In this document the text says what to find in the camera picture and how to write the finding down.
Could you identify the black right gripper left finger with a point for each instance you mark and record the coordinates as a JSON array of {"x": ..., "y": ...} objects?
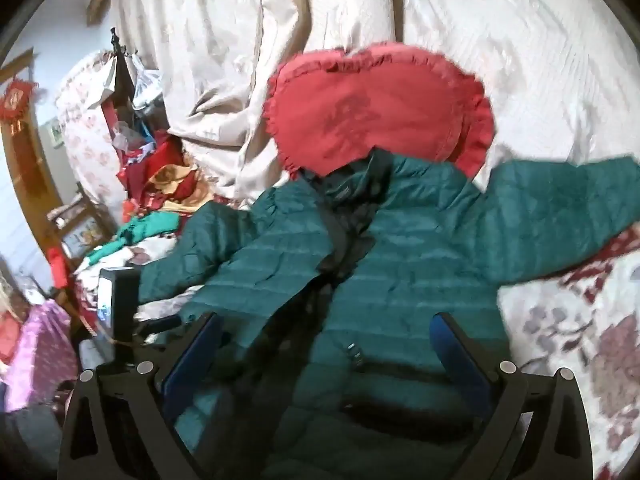
[{"x": 120, "y": 423}]

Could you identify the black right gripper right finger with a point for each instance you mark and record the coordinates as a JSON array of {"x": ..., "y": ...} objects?
[{"x": 534, "y": 427}]

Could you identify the dark green puffer jacket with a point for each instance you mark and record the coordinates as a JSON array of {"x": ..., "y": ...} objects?
[{"x": 327, "y": 288}]

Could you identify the bright green garment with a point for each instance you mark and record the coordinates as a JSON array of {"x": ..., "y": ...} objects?
[{"x": 136, "y": 230}]

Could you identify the wooden chair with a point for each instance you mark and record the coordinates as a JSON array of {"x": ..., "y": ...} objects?
[{"x": 80, "y": 226}]

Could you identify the pink purple cloth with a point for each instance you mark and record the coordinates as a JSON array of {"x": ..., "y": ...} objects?
[{"x": 44, "y": 358}]

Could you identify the red yellow floral cloth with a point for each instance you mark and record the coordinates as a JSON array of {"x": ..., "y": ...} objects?
[{"x": 157, "y": 177}]

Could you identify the floral red white blanket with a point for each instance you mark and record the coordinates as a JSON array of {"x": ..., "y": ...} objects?
[{"x": 587, "y": 320}]

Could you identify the pink floral fabric pile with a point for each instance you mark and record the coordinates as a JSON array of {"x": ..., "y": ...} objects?
[{"x": 86, "y": 135}]

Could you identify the red chinese knot decoration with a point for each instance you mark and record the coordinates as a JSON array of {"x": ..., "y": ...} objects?
[{"x": 15, "y": 100}]

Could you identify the red heart ruffled pillow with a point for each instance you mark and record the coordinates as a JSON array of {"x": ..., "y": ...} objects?
[{"x": 328, "y": 108}]

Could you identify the cream embroidered quilt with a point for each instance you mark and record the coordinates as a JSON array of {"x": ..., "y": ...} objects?
[{"x": 562, "y": 76}]

